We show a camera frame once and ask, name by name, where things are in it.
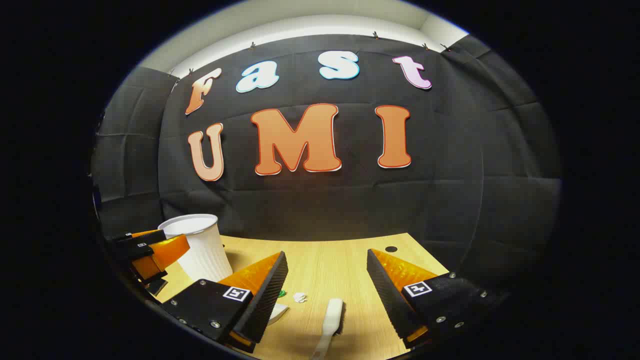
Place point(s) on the grey plastic dustpan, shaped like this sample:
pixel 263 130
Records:
pixel 277 312

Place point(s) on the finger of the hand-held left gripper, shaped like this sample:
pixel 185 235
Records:
pixel 135 237
pixel 167 250

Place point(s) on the small white broom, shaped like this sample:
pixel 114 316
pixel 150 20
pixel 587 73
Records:
pixel 332 315

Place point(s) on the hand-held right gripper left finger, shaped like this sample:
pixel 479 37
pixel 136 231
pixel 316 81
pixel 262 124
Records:
pixel 267 295

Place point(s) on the white ribbed garbage bin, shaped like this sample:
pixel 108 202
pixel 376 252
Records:
pixel 200 250

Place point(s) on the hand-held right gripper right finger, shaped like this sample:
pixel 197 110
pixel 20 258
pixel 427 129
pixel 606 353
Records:
pixel 385 295

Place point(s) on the white paper ball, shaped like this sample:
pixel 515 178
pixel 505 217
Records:
pixel 300 297

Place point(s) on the wooden desktop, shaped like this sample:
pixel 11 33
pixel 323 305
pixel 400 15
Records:
pixel 330 265

